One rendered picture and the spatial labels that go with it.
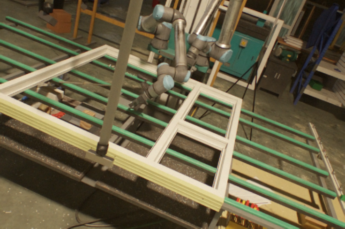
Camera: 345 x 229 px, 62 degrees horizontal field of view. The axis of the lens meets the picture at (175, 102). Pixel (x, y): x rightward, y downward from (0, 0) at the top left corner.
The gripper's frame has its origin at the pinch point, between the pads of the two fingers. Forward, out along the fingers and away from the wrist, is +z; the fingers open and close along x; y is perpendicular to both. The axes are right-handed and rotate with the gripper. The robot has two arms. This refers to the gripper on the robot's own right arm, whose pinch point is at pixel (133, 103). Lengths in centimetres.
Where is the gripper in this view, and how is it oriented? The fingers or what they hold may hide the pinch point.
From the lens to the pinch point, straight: 207.0
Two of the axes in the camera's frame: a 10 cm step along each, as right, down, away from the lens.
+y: 5.4, 8.3, 1.5
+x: 2.9, -3.5, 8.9
